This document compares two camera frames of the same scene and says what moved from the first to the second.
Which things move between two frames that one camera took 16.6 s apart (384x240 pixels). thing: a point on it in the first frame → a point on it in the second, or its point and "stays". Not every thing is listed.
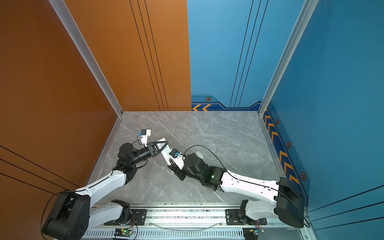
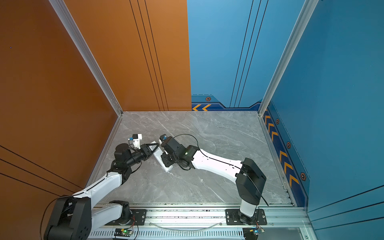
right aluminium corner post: x=308 y=10 stays
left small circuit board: x=123 y=232 stays
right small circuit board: x=251 y=233 stays
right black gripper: x=178 y=172 → x=164 y=157
